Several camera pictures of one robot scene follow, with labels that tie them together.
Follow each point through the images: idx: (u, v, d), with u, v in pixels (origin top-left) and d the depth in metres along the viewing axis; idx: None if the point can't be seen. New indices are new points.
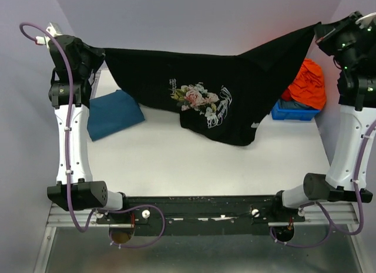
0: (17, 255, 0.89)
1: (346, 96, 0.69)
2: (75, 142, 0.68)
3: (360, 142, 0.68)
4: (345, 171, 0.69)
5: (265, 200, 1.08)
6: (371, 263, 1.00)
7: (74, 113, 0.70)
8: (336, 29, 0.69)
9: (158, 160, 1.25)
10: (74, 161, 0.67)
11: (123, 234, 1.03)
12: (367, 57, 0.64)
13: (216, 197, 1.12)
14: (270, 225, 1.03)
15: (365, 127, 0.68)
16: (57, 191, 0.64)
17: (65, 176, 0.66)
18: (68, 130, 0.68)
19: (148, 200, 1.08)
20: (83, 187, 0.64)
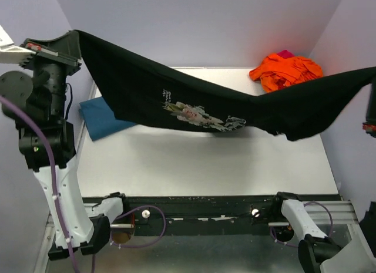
0: (16, 254, 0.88)
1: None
2: (68, 207, 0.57)
3: None
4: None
5: (265, 200, 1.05)
6: None
7: (60, 174, 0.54)
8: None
9: (161, 181, 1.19)
10: (71, 226, 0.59)
11: (123, 234, 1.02)
12: None
13: (216, 198, 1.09)
14: (270, 225, 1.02)
15: None
16: (60, 253, 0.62)
17: (65, 242, 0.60)
18: (56, 197, 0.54)
19: (148, 200, 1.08)
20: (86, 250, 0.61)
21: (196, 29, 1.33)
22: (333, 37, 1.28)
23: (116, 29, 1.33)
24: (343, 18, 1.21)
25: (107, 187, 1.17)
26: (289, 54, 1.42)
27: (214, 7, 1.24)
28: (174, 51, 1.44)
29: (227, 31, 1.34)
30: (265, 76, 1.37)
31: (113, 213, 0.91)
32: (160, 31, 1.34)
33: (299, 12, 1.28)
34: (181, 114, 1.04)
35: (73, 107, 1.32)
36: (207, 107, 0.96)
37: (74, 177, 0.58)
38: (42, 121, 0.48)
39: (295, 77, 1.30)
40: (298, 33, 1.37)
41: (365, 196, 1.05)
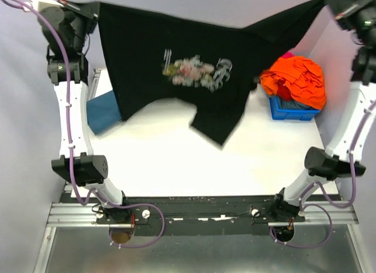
0: (15, 255, 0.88)
1: (356, 73, 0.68)
2: (77, 117, 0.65)
3: (362, 117, 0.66)
4: (343, 141, 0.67)
5: (265, 200, 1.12)
6: (371, 261, 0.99)
7: (74, 90, 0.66)
8: (358, 4, 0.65)
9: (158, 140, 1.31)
10: (79, 137, 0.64)
11: (123, 234, 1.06)
12: None
13: (216, 198, 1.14)
14: (270, 225, 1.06)
15: (368, 102, 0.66)
16: (61, 163, 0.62)
17: (67, 150, 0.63)
18: (67, 105, 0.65)
19: (147, 199, 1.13)
20: (85, 159, 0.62)
21: None
22: (333, 37, 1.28)
23: None
24: None
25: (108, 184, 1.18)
26: (289, 54, 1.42)
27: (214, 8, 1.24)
28: None
29: None
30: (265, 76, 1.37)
31: (112, 191, 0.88)
32: None
33: None
34: (177, 74, 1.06)
35: None
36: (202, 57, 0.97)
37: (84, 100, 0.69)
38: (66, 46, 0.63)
39: (296, 78, 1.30)
40: None
41: (363, 196, 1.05)
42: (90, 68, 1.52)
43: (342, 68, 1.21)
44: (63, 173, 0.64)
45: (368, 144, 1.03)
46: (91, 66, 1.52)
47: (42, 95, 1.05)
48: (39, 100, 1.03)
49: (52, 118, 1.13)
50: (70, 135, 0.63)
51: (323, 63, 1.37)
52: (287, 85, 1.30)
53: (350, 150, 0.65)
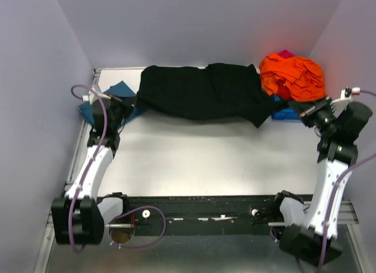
0: (15, 255, 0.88)
1: (321, 156, 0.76)
2: (94, 170, 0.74)
3: (331, 188, 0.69)
4: (317, 213, 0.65)
5: (265, 200, 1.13)
6: (370, 261, 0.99)
7: (101, 150, 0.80)
8: (315, 107, 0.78)
9: (164, 158, 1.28)
10: (87, 183, 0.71)
11: (123, 235, 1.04)
12: (340, 128, 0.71)
13: (216, 197, 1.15)
14: (271, 225, 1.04)
15: (335, 175, 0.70)
16: (61, 204, 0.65)
17: (74, 192, 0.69)
18: (91, 158, 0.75)
19: (147, 199, 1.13)
20: (84, 205, 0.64)
21: (196, 31, 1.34)
22: (333, 37, 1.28)
23: (115, 30, 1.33)
24: (343, 19, 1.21)
25: (107, 187, 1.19)
26: (289, 54, 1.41)
27: (214, 8, 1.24)
28: (173, 52, 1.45)
29: (226, 32, 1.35)
30: (265, 76, 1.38)
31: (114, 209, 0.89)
32: (160, 33, 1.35)
33: (299, 12, 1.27)
34: None
35: (74, 108, 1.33)
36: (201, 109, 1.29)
37: (106, 162, 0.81)
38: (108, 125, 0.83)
39: (295, 78, 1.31)
40: (298, 34, 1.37)
41: (363, 197, 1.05)
42: (90, 68, 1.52)
43: (342, 68, 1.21)
44: (58, 220, 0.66)
45: (369, 145, 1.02)
46: (91, 65, 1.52)
47: (43, 95, 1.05)
48: (41, 100, 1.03)
49: (52, 118, 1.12)
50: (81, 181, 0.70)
51: (323, 63, 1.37)
52: (287, 85, 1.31)
53: (324, 221, 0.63)
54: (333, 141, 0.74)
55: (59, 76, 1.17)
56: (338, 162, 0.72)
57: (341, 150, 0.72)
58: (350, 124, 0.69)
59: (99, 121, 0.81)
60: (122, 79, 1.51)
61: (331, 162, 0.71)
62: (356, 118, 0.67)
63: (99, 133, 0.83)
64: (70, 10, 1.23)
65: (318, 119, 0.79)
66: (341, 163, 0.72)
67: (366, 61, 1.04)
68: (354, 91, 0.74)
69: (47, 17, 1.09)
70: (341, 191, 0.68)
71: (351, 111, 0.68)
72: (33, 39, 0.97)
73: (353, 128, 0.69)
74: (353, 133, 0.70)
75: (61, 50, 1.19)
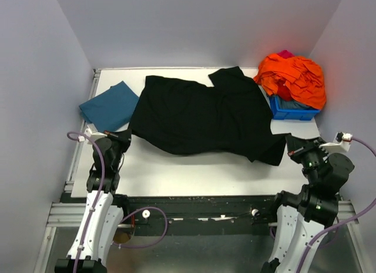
0: (15, 256, 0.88)
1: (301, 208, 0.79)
2: (94, 223, 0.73)
3: (304, 249, 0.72)
4: (289, 269, 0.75)
5: (265, 200, 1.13)
6: (370, 262, 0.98)
7: (101, 197, 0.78)
8: (304, 148, 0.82)
9: (164, 171, 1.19)
10: (89, 240, 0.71)
11: (123, 234, 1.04)
12: (321, 181, 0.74)
13: (216, 197, 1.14)
14: (270, 225, 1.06)
15: (310, 235, 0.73)
16: (65, 262, 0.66)
17: (76, 251, 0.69)
18: (91, 209, 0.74)
19: (147, 199, 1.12)
20: (87, 264, 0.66)
21: (195, 30, 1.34)
22: (333, 37, 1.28)
23: (115, 30, 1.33)
24: (342, 19, 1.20)
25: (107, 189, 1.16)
26: (289, 54, 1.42)
27: (214, 8, 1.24)
28: (173, 52, 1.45)
29: (226, 32, 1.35)
30: (265, 76, 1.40)
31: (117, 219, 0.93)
32: (160, 34, 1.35)
33: (299, 12, 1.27)
34: None
35: (73, 108, 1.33)
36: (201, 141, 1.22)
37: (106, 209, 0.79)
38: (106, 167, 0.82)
39: (296, 78, 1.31)
40: (298, 34, 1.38)
41: (363, 197, 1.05)
42: (90, 68, 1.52)
43: (342, 68, 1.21)
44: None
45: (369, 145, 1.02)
46: (91, 64, 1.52)
47: (43, 95, 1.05)
48: (41, 100, 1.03)
49: (52, 118, 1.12)
50: (82, 239, 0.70)
51: (323, 63, 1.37)
52: (287, 85, 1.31)
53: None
54: (313, 194, 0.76)
55: (59, 76, 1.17)
56: (314, 222, 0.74)
57: (320, 208, 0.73)
58: (332, 181, 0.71)
59: (98, 162, 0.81)
60: (121, 78, 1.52)
61: (307, 222, 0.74)
62: (336, 175, 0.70)
63: (98, 174, 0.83)
64: (70, 10, 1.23)
65: (304, 161, 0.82)
66: (317, 223, 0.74)
67: (366, 61, 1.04)
68: (345, 137, 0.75)
69: (47, 19, 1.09)
70: (314, 250, 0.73)
71: (331, 167, 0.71)
72: (32, 39, 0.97)
73: (334, 184, 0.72)
74: (332, 188, 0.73)
75: (60, 50, 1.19)
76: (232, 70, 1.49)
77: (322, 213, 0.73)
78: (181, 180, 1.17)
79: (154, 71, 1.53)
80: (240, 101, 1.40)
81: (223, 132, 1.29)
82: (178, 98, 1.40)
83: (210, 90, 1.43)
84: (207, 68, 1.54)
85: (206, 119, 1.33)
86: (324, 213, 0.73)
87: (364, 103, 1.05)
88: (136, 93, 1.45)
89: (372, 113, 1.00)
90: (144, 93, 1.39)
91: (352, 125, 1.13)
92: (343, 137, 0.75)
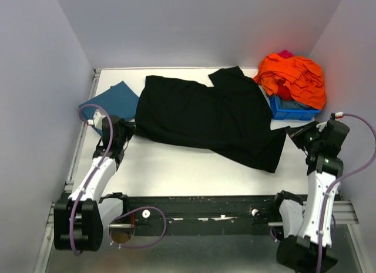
0: (14, 256, 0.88)
1: (311, 169, 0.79)
2: (97, 178, 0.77)
3: (322, 199, 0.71)
4: (311, 222, 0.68)
5: (265, 200, 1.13)
6: (370, 262, 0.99)
7: (106, 161, 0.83)
8: (304, 128, 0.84)
9: (167, 170, 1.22)
10: (90, 189, 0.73)
11: (123, 235, 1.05)
12: (324, 142, 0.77)
13: (216, 197, 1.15)
14: (270, 225, 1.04)
15: (324, 186, 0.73)
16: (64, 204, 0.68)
17: (77, 194, 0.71)
18: (96, 167, 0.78)
19: (147, 200, 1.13)
20: (87, 206, 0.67)
21: (195, 30, 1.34)
22: (333, 37, 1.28)
23: (115, 30, 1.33)
24: (343, 19, 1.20)
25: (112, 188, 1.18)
26: (289, 54, 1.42)
27: (214, 7, 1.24)
28: (173, 52, 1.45)
29: (226, 32, 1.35)
30: (265, 76, 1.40)
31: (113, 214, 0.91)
32: (160, 34, 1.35)
33: (299, 12, 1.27)
34: None
35: (73, 108, 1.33)
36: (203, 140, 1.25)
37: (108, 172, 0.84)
38: (113, 139, 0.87)
39: (296, 77, 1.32)
40: (298, 34, 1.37)
41: (363, 198, 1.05)
42: (90, 68, 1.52)
43: (342, 68, 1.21)
44: (59, 221, 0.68)
45: (369, 145, 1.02)
46: (91, 64, 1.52)
47: (43, 95, 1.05)
48: (41, 99, 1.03)
49: (52, 118, 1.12)
50: (85, 185, 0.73)
51: (323, 63, 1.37)
52: (287, 85, 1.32)
53: (320, 229, 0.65)
54: (319, 154, 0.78)
55: (59, 76, 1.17)
56: (326, 173, 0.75)
57: (328, 162, 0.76)
58: (332, 136, 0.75)
59: (107, 134, 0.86)
60: (121, 78, 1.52)
61: (320, 174, 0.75)
62: (337, 132, 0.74)
63: (105, 146, 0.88)
64: (70, 10, 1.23)
65: (305, 140, 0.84)
66: (329, 174, 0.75)
67: (367, 61, 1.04)
68: (338, 115, 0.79)
69: (47, 18, 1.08)
70: (332, 200, 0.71)
71: (331, 125, 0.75)
72: (32, 39, 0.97)
73: (335, 140, 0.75)
74: (336, 145, 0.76)
75: (60, 51, 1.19)
76: (231, 70, 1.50)
77: (330, 167, 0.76)
78: (184, 178, 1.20)
79: (154, 71, 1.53)
80: (240, 101, 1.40)
81: (222, 131, 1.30)
82: (180, 95, 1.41)
83: (210, 90, 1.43)
84: (207, 68, 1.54)
85: (206, 119, 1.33)
86: (330, 167, 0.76)
87: (365, 103, 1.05)
88: (135, 93, 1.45)
89: (372, 113, 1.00)
90: (144, 93, 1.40)
91: (352, 125, 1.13)
92: (336, 115, 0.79)
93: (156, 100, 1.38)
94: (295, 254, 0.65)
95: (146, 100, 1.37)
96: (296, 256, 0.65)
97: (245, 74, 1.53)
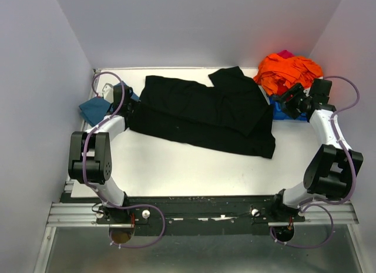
0: (14, 255, 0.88)
1: (309, 116, 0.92)
2: (110, 122, 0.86)
3: (330, 124, 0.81)
4: (329, 137, 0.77)
5: (265, 200, 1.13)
6: (371, 261, 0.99)
7: (116, 115, 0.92)
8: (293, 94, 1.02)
9: (168, 169, 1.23)
10: (103, 128, 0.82)
11: (123, 234, 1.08)
12: (315, 93, 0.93)
13: (216, 197, 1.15)
14: (270, 225, 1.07)
15: (327, 116, 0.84)
16: (79, 137, 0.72)
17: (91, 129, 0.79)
18: (108, 117, 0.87)
19: (147, 199, 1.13)
20: (100, 137, 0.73)
21: (195, 30, 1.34)
22: (333, 37, 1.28)
23: (114, 30, 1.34)
24: (342, 18, 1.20)
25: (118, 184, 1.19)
26: (289, 54, 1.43)
27: (214, 8, 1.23)
28: (173, 52, 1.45)
29: (225, 31, 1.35)
30: (265, 76, 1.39)
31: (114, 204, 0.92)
32: (159, 34, 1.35)
33: (299, 12, 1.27)
34: None
35: (73, 108, 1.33)
36: (207, 136, 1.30)
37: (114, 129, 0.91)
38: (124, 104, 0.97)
39: (295, 77, 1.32)
40: (298, 34, 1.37)
41: (363, 197, 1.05)
42: (90, 68, 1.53)
43: (342, 68, 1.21)
44: (73, 147, 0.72)
45: (369, 145, 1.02)
46: (91, 64, 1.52)
47: (43, 95, 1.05)
48: (40, 99, 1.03)
49: (51, 118, 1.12)
50: (99, 125, 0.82)
51: (323, 63, 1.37)
52: (287, 86, 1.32)
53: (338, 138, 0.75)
54: (314, 101, 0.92)
55: (59, 76, 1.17)
56: (325, 108, 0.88)
57: (321, 104, 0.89)
58: (321, 85, 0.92)
59: (117, 100, 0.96)
60: (121, 78, 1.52)
61: (320, 109, 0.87)
62: (322, 81, 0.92)
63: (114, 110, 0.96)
64: (70, 10, 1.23)
65: (297, 104, 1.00)
66: (326, 109, 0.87)
67: (367, 61, 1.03)
68: None
69: (46, 18, 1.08)
70: (337, 122, 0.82)
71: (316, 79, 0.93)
72: (31, 40, 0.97)
73: (324, 89, 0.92)
74: (325, 95, 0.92)
75: (60, 51, 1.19)
76: (231, 70, 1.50)
77: (326, 108, 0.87)
78: (184, 177, 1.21)
79: (154, 71, 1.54)
80: (240, 100, 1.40)
81: (222, 131, 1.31)
82: (180, 95, 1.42)
83: (210, 90, 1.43)
84: (207, 68, 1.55)
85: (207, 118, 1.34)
86: (325, 108, 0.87)
87: (365, 102, 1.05)
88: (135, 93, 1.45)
89: (373, 112, 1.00)
90: (144, 93, 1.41)
91: (352, 124, 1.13)
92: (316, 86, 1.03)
93: (157, 101, 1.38)
94: (326, 163, 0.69)
95: (147, 100, 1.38)
96: (328, 164, 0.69)
97: (245, 74, 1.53)
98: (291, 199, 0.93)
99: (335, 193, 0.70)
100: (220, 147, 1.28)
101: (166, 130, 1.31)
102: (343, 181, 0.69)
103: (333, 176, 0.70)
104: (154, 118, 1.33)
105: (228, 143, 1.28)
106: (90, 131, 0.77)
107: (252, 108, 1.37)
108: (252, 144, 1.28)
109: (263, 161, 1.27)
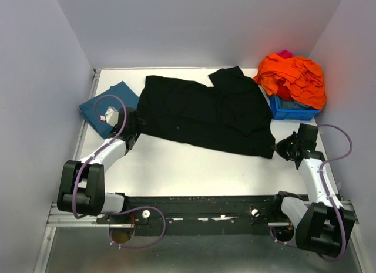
0: (14, 256, 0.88)
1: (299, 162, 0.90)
2: (108, 150, 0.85)
3: (319, 175, 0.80)
4: (319, 192, 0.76)
5: (265, 200, 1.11)
6: (371, 262, 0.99)
7: (116, 141, 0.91)
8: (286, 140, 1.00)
9: (168, 170, 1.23)
10: (100, 157, 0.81)
11: (123, 234, 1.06)
12: (302, 138, 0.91)
13: (216, 197, 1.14)
14: (270, 225, 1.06)
15: (315, 166, 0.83)
16: (72, 165, 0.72)
17: (86, 158, 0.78)
18: (108, 142, 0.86)
19: (147, 199, 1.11)
20: (93, 169, 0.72)
21: (195, 31, 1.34)
22: (333, 37, 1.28)
23: (114, 30, 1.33)
24: (343, 19, 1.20)
25: (117, 185, 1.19)
26: (289, 54, 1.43)
27: (214, 7, 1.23)
28: (173, 52, 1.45)
29: (225, 31, 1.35)
30: (265, 76, 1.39)
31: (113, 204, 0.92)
32: (159, 34, 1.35)
33: (299, 12, 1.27)
34: None
35: (73, 108, 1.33)
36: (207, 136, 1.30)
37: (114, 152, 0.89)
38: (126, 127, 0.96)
39: (296, 78, 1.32)
40: (298, 34, 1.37)
41: (363, 197, 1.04)
42: (90, 68, 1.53)
43: (342, 68, 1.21)
44: (64, 179, 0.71)
45: (369, 145, 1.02)
46: (91, 64, 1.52)
47: (42, 95, 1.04)
48: (40, 99, 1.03)
49: (51, 118, 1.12)
50: (95, 154, 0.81)
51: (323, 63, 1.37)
52: (287, 85, 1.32)
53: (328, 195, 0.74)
54: (302, 148, 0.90)
55: (58, 76, 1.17)
56: (314, 158, 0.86)
57: (309, 152, 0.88)
58: (306, 132, 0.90)
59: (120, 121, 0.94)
60: (121, 79, 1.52)
61: (309, 158, 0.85)
62: (309, 127, 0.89)
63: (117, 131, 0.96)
64: (69, 10, 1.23)
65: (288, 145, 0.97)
66: (316, 158, 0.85)
67: (368, 61, 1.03)
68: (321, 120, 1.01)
69: (46, 18, 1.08)
70: (326, 174, 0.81)
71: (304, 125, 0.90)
72: (30, 39, 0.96)
73: (311, 135, 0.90)
74: (312, 141, 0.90)
75: (60, 51, 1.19)
76: (231, 70, 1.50)
77: (314, 156, 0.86)
78: (184, 177, 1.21)
79: (154, 71, 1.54)
80: (240, 101, 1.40)
81: (222, 131, 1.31)
82: (180, 95, 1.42)
83: (210, 90, 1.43)
84: (207, 68, 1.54)
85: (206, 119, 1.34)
86: (313, 157, 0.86)
87: (365, 103, 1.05)
88: (136, 93, 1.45)
89: (373, 113, 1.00)
90: (144, 93, 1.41)
91: (352, 125, 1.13)
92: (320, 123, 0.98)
93: (157, 101, 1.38)
94: (319, 224, 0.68)
95: (147, 101, 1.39)
96: (319, 225, 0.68)
97: (245, 74, 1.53)
98: (289, 205, 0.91)
99: (328, 252, 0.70)
100: (220, 147, 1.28)
101: (166, 130, 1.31)
102: (336, 240, 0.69)
103: (326, 234, 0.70)
104: (154, 119, 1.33)
105: (228, 144, 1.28)
106: (84, 161, 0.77)
107: (252, 108, 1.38)
108: (252, 144, 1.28)
109: (263, 162, 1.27)
